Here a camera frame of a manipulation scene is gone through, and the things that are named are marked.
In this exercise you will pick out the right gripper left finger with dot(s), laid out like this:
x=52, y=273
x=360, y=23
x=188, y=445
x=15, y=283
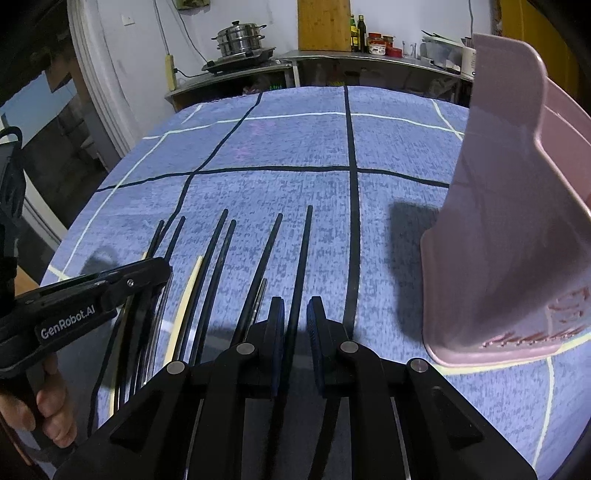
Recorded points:
x=273, y=344

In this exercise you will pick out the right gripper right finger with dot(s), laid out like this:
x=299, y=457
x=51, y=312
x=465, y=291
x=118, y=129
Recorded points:
x=324, y=337

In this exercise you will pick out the steel kitchen shelf table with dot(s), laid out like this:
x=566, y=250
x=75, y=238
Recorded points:
x=327, y=68

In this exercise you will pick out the person's left hand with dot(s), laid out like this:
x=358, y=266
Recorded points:
x=53, y=402

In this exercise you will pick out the short metal chopstick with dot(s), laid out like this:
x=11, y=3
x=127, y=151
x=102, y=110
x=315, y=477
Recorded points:
x=257, y=301

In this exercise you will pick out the cream chopstick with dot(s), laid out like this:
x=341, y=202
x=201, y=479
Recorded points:
x=181, y=310

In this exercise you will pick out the blue checked tablecloth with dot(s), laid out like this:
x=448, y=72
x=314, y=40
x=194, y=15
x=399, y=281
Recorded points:
x=392, y=154

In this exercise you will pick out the pink plastic utensil holder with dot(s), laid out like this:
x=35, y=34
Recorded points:
x=506, y=267

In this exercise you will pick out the low steel side shelf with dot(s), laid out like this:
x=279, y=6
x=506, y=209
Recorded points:
x=209, y=87

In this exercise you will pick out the yellow power strip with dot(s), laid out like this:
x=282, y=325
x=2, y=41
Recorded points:
x=170, y=73

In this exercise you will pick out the black induction cooker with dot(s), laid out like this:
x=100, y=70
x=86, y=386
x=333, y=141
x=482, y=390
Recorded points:
x=239, y=62

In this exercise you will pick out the red lidded jar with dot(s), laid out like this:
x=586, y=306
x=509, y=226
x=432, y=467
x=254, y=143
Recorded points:
x=377, y=44

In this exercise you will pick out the steel steamer pot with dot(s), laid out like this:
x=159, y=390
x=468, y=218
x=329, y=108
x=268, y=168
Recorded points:
x=239, y=38

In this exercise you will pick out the wooden cutting board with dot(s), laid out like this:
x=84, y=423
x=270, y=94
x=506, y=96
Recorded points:
x=323, y=25

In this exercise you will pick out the dark sauce bottle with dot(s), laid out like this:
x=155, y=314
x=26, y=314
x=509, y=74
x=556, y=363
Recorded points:
x=362, y=34

